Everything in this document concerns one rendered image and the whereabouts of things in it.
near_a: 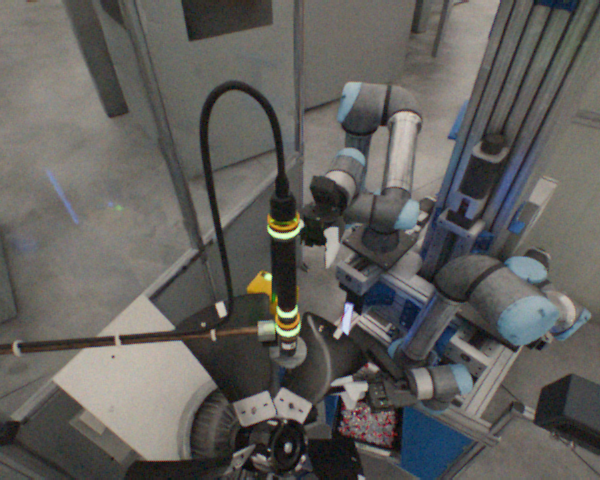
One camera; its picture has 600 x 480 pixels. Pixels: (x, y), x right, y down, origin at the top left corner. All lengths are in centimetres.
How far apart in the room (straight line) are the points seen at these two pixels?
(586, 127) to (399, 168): 143
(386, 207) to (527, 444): 185
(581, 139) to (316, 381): 178
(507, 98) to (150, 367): 120
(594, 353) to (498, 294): 215
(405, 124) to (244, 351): 73
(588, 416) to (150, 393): 104
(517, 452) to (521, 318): 165
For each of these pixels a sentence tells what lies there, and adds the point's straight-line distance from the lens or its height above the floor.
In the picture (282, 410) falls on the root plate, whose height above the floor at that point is 118.
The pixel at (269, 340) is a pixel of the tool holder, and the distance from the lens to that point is 73.
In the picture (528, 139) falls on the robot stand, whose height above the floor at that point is 158.
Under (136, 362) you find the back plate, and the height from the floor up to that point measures 128.
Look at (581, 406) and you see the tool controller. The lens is 119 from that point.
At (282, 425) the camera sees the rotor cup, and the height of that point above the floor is 126.
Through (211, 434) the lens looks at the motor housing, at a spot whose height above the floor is 117.
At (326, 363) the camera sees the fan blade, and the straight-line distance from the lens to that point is 109.
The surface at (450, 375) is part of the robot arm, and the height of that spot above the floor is 121.
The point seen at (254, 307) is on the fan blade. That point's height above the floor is 141.
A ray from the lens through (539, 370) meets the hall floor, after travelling 279.
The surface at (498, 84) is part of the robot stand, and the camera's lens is 130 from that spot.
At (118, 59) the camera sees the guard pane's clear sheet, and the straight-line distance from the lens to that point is 121.
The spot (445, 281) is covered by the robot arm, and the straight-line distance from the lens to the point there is 99.
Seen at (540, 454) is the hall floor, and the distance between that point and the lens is 255.
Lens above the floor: 216
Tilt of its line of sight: 46 degrees down
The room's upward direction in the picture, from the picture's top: straight up
